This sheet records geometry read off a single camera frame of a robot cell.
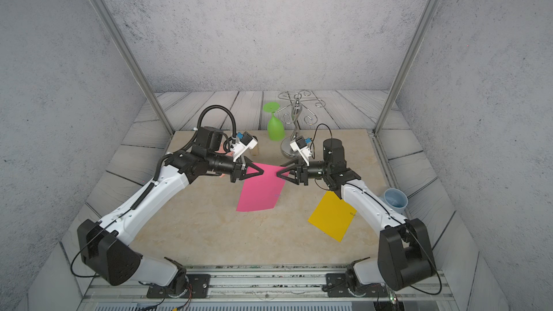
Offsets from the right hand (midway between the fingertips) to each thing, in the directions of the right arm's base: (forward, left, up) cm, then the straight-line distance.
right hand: (281, 174), depth 71 cm
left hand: (-1, +6, +2) cm, 6 cm away
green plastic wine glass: (+31, +4, -9) cm, 33 cm away
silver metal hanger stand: (+34, -8, +3) cm, 35 cm away
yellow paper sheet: (-2, -20, -27) cm, 34 cm away
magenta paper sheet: (-5, +6, -2) cm, 9 cm away
